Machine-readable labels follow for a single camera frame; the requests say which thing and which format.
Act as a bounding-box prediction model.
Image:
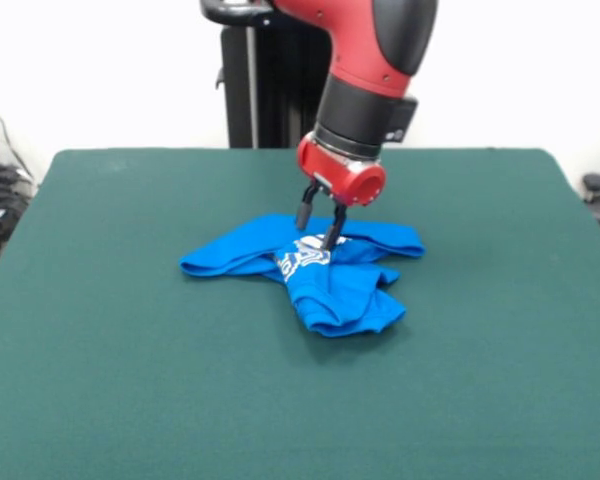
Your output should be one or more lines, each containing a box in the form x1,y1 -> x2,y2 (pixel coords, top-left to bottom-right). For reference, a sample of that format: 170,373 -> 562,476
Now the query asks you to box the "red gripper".
295,132 -> 387,250

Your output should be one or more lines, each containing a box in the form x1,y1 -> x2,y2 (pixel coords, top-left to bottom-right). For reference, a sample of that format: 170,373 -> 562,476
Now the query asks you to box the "black cable bundle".
0,164 -> 36,261

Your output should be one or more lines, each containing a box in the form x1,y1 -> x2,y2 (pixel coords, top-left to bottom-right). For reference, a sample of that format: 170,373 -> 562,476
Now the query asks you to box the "thin grey cable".
0,92 -> 35,181

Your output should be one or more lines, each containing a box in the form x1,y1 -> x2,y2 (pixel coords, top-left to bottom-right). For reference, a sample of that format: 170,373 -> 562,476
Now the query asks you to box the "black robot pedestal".
199,0 -> 335,150

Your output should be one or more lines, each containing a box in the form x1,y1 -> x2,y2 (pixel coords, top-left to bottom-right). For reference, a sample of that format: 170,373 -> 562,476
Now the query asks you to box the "blue shirt with white print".
178,213 -> 427,339

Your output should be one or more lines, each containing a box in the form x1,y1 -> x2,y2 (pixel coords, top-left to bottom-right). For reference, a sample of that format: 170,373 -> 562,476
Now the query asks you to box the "dark green table cloth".
0,147 -> 600,480

